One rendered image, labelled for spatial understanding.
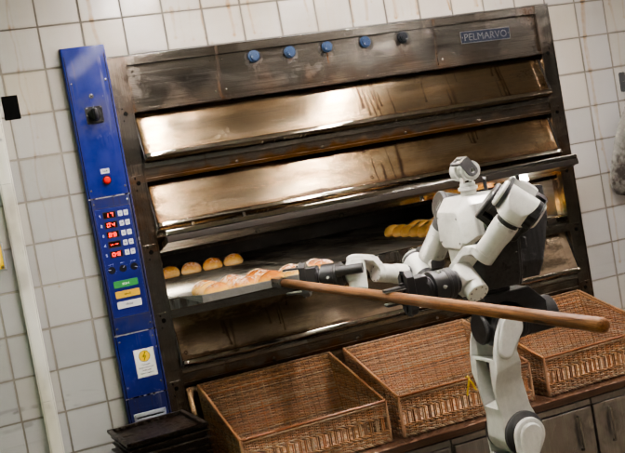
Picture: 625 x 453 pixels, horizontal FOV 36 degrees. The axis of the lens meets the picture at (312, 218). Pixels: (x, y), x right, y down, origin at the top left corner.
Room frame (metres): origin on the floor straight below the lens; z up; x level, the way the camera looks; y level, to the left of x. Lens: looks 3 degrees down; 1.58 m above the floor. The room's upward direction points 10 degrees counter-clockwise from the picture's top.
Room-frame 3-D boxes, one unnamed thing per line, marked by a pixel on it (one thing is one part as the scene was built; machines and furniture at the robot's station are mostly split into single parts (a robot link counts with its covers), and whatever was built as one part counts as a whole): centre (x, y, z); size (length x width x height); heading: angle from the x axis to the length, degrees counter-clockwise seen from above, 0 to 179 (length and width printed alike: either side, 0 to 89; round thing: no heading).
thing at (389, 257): (3.98, -0.25, 1.16); 1.80 x 0.06 x 0.04; 110
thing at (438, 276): (2.67, -0.27, 1.20); 0.12 x 0.10 x 0.13; 111
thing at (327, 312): (3.96, -0.26, 1.02); 1.79 x 0.11 x 0.19; 110
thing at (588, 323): (2.61, -0.19, 1.19); 1.71 x 0.03 x 0.03; 22
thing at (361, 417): (3.50, 0.20, 0.72); 0.56 x 0.49 x 0.28; 111
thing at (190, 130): (3.96, -0.26, 1.80); 1.79 x 0.11 x 0.19; 110
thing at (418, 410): (3.71, -0.36, 0.72); 0.56 x 0.49 x 0.28; 110
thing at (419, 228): (4.57, -0.65, 1.21); 0.61 x 0.48 x 0.06; 20
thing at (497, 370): (3.13, -0.53, 0.78); 0.18 x 0.15 x 0.47; 22
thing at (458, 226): (3.14, -0.57, 1.27); 0.34 x 0.30 x 0.36; 12
